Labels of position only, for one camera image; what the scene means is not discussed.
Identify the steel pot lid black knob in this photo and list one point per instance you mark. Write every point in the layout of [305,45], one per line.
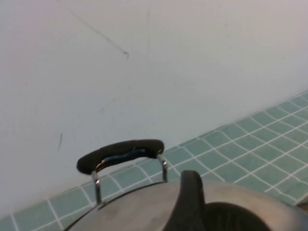
[134,211]

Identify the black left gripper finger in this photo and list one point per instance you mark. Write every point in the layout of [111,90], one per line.
[188,197]

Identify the green tile pattern tablecloth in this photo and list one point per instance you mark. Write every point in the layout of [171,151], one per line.
[240,154]

